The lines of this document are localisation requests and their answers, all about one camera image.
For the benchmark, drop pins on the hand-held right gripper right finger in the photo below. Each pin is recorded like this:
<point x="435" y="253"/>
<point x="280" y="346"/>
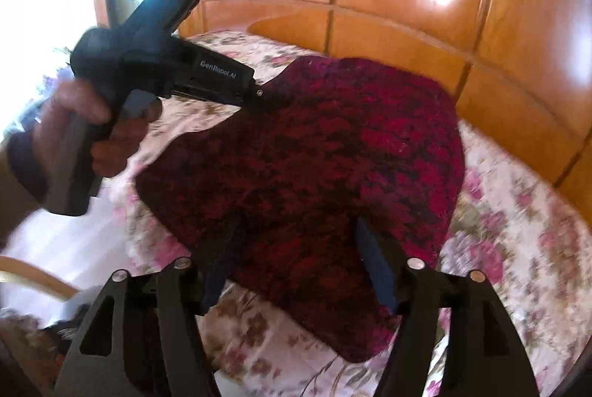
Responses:
<point x="377" y="263"/>

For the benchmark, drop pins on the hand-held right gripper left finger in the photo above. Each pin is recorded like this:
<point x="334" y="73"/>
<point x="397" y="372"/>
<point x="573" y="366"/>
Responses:
<point x="217" y="267"/>

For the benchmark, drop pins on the dark red knitted garment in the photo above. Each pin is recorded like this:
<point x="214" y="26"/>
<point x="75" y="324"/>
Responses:
<point x="323" y="170"/>

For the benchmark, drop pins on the person's left forearm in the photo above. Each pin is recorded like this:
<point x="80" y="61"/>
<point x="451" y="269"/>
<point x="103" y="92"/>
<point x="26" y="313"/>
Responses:
<point x="21" y="184"/>

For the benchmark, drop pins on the person's left hand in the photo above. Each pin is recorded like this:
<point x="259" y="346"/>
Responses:
<point x="120" y="138"/>

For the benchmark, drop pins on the bright window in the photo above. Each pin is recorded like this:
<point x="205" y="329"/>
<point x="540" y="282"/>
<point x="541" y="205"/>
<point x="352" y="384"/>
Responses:
<point x="51" y="8"/>

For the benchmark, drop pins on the floral bedspread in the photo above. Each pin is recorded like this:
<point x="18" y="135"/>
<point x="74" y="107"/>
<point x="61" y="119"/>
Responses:
<point x="508" y="239"/>

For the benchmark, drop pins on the white sheet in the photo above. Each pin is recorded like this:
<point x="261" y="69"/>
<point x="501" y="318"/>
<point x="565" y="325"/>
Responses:
<point x="78" y="239"/>

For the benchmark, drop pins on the curved wooden bed rail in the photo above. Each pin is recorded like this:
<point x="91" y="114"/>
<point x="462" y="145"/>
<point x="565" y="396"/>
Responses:
<point x="37" y="274"/>

